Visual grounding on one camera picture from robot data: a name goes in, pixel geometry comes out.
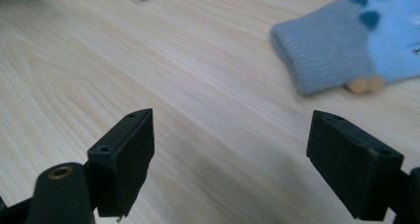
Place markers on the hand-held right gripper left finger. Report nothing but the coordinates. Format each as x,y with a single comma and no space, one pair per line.
125,158

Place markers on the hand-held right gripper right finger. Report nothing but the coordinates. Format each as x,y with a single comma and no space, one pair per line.
350,164

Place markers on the blue patterned sock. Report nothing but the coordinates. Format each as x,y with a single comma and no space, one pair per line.
325,52

